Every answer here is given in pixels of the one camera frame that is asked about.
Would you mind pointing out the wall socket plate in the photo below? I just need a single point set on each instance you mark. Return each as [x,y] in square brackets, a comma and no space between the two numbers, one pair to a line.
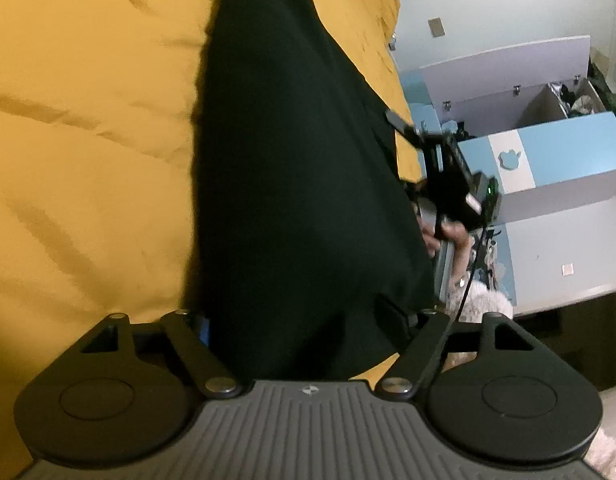
[436,27]

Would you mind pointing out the person right hand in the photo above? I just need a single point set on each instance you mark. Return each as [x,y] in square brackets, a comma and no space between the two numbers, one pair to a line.
[456,234]

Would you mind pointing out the black garment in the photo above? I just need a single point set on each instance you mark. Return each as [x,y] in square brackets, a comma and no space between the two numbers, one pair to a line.
[313,266]

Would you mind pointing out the yellow bed sheet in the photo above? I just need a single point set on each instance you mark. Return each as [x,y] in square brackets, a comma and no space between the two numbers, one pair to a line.
[99,108]

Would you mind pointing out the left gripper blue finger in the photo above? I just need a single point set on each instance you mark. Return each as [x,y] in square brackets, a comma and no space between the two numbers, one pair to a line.
[203,330]

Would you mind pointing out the blue white nightstand cabinet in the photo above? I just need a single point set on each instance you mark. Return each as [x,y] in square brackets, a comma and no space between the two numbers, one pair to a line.
[556,229]

